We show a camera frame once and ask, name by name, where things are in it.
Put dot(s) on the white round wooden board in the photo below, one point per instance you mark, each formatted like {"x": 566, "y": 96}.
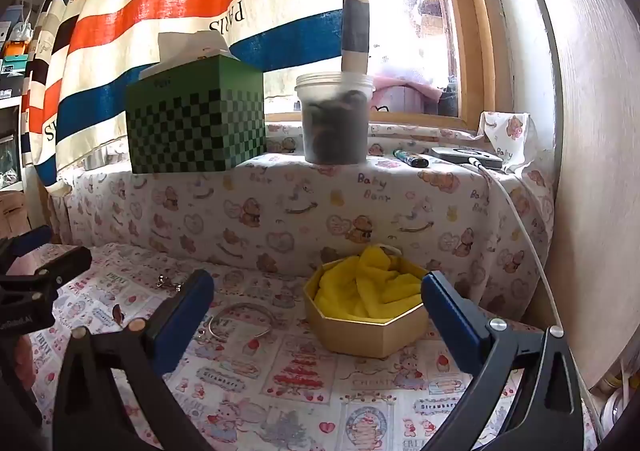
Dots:
{"x": 600, "y": 131}

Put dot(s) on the strawberry print cloth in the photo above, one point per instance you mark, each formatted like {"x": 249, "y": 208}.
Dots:
{"x": 300, "y": 381}

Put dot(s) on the white plastic rolls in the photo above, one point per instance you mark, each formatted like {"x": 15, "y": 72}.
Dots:
{"x": 612, "y": 406}

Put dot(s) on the white tissue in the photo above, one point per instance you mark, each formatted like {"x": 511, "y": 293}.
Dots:
{"x": 185, "y": 48}

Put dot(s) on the wooden window frame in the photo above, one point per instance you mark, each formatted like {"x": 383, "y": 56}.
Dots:
{"x": 475, "y": 31}

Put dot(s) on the blue lighter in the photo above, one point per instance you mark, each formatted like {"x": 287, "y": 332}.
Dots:
{"x": 411, "y": 158}

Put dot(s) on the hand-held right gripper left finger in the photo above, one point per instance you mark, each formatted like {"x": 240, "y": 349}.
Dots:
{"x": 182, "y": 316}

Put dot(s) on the green checkered tissue box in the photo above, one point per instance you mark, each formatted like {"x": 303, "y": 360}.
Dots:
{"x": 195, "y": 126}

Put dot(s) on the yellow cloth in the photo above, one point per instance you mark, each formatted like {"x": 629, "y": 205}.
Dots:
{"x": 360, "y": 291}

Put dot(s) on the pink cloth outside window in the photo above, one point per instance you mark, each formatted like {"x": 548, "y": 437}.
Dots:
{"x": 400, "y": 91}

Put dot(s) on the bear print cloth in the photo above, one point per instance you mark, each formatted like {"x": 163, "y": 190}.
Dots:
{"x": 300, "y": 211}

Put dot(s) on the gold hexagonal box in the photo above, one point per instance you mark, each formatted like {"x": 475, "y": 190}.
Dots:
{"x": 350, "y": 336}

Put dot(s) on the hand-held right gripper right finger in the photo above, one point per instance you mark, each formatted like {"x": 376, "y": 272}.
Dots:
{"x": 450, "y": 318}

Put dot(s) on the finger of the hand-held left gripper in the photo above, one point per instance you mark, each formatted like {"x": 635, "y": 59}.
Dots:
{"x": 30, "y": 242}
{"x": 60, "y": 268}

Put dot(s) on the grey flat device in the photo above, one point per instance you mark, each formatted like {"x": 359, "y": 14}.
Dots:
{"x": 465, "y": 155}

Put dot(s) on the cluttered storage shelf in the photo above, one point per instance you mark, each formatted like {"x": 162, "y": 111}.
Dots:
{"x": 12, "y": 56}

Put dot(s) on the cardboard box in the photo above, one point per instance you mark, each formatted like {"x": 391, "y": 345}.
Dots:
{"x": 12, "y": 213}

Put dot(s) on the clear plastic jar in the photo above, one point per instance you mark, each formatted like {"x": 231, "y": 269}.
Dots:
{"x": 332, "y": 126}

